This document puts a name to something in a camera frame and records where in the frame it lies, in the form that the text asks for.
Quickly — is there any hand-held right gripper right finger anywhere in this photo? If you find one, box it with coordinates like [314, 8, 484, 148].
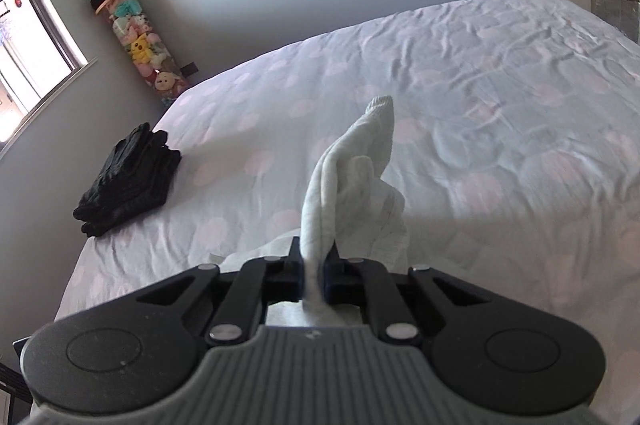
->
[322, 241, 506, 346]

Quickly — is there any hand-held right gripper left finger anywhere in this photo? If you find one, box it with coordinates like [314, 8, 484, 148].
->
[137, 235, 306, 346]

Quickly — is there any light grey printed sweatshirt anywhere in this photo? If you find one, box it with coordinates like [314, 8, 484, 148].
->
[220, 95, 407, 331]

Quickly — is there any folded black garment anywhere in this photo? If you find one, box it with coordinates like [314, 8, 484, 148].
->
[73, 122, 182, 237]

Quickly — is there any bed with pale dotted sheet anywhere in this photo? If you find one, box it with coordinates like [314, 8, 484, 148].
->
[55, 0, 640, 356]

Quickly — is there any clear tube of plush toys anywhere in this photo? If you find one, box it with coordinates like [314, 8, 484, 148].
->
[95, 0, 188, 106]

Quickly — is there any window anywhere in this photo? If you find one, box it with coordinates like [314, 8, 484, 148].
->
[0, 0, 98, 146]

